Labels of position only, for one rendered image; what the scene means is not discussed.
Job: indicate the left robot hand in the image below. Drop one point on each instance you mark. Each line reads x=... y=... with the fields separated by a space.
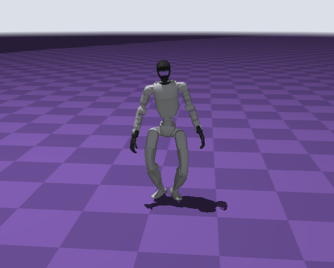
x=199 y=131

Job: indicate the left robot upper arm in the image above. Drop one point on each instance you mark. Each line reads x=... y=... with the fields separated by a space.
x=182 y=87

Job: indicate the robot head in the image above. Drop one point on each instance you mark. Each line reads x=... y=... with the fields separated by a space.
x=163 y=65

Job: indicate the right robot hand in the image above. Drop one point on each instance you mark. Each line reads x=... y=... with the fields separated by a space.
x=133 y=141

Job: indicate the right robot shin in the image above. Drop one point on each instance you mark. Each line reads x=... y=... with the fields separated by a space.
x=156 y=179

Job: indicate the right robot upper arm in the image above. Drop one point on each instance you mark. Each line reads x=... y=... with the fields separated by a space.
x=148 y=90

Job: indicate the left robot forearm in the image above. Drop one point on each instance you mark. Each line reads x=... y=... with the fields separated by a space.
x=194 y=118

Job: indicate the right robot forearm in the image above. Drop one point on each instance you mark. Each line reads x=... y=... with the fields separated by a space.
x=138 y=121

